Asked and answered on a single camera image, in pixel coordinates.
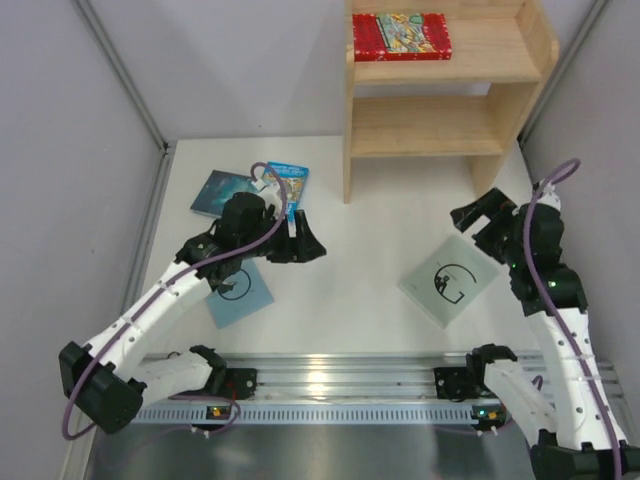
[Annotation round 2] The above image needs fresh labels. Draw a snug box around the pale green Great Gatsby book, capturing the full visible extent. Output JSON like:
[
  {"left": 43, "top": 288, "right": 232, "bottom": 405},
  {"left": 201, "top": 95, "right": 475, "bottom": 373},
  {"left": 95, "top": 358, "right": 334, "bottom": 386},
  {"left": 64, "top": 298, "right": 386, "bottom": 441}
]
[{"left": 399, "top": 236, "right": 498, "bottom": 329}]

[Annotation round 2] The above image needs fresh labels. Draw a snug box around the red illustrated book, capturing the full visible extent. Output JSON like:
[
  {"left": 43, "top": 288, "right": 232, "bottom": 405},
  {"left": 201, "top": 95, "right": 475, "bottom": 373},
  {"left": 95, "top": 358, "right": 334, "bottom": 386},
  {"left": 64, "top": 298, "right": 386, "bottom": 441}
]
[{"left": 352, "top": 13, "right": 452, "bottom": 62}]

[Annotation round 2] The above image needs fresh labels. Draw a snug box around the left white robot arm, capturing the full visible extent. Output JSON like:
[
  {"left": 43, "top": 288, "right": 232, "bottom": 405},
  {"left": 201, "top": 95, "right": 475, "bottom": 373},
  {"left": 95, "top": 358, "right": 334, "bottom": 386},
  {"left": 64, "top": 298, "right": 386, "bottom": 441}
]
[{"left": 58, "top": 193, "right": 326, "bottom": 440}]

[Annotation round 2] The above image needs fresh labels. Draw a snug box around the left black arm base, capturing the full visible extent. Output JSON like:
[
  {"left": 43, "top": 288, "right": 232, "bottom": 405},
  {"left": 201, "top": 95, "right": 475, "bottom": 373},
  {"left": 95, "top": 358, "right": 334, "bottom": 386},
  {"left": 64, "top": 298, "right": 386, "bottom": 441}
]
[{"left": 208, "top": 368, "right": 258, "bottom": 400}]

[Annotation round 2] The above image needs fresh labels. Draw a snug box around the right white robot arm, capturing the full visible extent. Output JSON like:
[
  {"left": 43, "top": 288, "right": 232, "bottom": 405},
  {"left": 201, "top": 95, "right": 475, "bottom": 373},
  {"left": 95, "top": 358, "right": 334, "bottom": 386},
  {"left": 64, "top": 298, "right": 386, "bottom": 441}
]
[{"left": 450, "top": 188, "right": 639, "bottom": 479}]

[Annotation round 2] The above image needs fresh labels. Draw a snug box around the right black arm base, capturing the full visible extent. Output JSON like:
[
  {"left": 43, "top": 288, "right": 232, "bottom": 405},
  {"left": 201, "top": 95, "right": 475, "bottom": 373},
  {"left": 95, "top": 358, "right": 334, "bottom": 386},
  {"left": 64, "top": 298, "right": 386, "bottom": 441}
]
[{"left": 433, "top": 367, "right": 480, "bottom": 403}]

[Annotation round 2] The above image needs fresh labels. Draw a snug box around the dark blue ocean book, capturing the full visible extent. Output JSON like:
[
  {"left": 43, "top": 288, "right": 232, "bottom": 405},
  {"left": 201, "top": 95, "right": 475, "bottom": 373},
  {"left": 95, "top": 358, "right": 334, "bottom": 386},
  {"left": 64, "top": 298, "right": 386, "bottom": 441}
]
[{"left": 190, "top": 170, "right": 256, "bottom": 218}]

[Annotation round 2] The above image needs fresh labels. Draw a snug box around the bright blue illustrated book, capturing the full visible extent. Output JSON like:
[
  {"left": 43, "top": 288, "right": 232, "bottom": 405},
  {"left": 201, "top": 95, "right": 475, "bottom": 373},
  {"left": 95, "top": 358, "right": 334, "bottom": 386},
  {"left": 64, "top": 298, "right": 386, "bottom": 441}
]
[{"left": 268, "top": 162, "right": 310, "bottom": 221}]

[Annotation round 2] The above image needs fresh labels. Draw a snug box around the light blue Gatsby book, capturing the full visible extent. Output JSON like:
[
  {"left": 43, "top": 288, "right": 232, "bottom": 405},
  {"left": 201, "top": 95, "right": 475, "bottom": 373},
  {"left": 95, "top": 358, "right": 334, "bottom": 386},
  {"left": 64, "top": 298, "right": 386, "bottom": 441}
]
[{"left": 206, "top": 260, "right": 274, "bottom": 329}]

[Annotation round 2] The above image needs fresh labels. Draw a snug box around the wooden two-tier shelf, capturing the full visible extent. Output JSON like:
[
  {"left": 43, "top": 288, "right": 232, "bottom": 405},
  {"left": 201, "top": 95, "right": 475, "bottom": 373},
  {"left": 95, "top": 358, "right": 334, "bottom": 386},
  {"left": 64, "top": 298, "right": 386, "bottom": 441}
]
[{"left": 343, "top": 1, "right": 560, "bottom": 200}]

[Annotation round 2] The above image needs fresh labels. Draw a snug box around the left aluminium frame post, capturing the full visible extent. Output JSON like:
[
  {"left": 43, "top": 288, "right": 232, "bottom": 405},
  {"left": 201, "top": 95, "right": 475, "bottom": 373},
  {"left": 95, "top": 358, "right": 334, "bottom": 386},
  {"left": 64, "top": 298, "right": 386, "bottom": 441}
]
[{"left": 74, "top": 0, "right": 174, "bottom": 351}]

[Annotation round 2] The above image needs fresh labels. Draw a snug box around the aluminium frame post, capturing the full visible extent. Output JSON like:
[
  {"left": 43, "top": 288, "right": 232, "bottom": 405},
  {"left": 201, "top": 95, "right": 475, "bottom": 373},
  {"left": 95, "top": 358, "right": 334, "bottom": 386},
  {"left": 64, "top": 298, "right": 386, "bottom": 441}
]
[
  {"left": 517, "top": 0, "right": 614, "bottom": 351},
  {"left": 74, "top": 0, "right": 174, "bottom": 351}
]

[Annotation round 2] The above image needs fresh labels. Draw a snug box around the aluminium mounting rail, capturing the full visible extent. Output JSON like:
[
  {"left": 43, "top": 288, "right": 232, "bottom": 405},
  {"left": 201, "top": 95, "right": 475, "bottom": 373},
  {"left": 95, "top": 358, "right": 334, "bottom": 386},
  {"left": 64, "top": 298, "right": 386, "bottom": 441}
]
[{"left": 139, "top": 352, "right": 624, "bottom": 401}]

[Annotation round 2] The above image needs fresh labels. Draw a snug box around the slotted grey cable duct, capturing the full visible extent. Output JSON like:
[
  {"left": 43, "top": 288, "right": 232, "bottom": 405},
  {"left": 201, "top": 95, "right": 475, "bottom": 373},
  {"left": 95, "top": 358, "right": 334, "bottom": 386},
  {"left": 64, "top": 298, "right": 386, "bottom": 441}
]
[{"left": 133, "top": 401, "right": 506, "bottom": 428}]

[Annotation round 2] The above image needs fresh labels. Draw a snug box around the right aluminium frame post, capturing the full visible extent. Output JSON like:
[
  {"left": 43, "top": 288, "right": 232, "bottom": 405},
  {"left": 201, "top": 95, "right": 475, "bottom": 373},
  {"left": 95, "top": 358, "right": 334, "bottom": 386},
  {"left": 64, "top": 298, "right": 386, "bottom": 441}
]
[{"left": 517, "top": 0, "right": 614, "bottom": 351}]

